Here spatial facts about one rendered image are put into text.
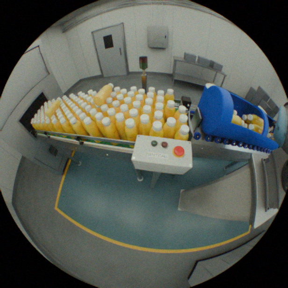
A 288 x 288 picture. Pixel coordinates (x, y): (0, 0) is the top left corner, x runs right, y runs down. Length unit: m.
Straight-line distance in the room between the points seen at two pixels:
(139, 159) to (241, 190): 0.50
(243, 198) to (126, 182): 1.32
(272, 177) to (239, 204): 0.20
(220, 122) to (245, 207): 0.41
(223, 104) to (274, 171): 0.38
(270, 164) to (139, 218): 1.39
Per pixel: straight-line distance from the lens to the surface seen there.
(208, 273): 1.71
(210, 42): 4.02
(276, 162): 0.55
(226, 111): 0.49
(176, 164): 0.32
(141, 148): 0.33
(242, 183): 0.56
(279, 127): 0.37
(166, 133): 0.47
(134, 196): 1.40
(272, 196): 0.56
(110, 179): 1.51
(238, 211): 0.57
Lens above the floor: 1.39
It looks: 59 degrees down
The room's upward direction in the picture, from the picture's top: 4 degrees counter-clockwise
